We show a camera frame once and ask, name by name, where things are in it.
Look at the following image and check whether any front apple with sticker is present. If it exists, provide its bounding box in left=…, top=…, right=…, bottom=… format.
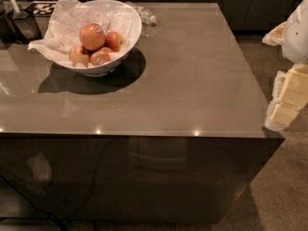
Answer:
left=90, top=47, right=113, bottom=66

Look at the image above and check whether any white bowl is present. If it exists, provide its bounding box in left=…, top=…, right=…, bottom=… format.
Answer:
left=54, top=5, right=141, bottom=77

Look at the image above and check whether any white crumpled paper liner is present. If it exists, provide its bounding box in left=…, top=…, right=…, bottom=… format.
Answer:
left=28, top=0, right=133, bottom=62

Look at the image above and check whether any red apple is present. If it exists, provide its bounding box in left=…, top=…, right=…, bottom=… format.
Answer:
left=105, top=31, right=125, bottom=52
left=79, top=23, right=105, bottom=51

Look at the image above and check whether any dark scoop with white handle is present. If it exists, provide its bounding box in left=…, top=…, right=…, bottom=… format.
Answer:
left=8, top=0, right=42, bottom=44

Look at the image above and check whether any clear plastic water bottle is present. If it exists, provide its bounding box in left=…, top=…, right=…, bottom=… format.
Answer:
left=127, top=2, right=157, bottom=25

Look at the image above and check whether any front left apple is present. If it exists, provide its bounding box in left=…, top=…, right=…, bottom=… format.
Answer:
left=69, top=45, right=90, bottom=66

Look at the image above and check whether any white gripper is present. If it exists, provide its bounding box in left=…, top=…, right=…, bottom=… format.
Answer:
left=262, top=0, right=308, bottom=132

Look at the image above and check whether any black white marker card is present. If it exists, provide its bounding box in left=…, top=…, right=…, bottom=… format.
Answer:
left=25, top=1, right=56, bottom=16

